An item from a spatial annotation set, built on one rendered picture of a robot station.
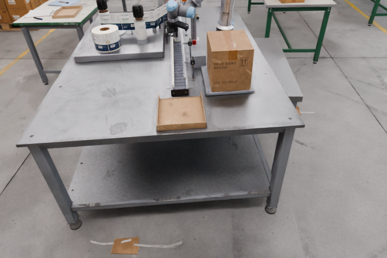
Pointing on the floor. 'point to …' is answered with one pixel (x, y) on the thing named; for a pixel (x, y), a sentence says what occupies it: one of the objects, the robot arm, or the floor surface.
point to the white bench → (71, 23)
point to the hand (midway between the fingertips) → (177, 36)
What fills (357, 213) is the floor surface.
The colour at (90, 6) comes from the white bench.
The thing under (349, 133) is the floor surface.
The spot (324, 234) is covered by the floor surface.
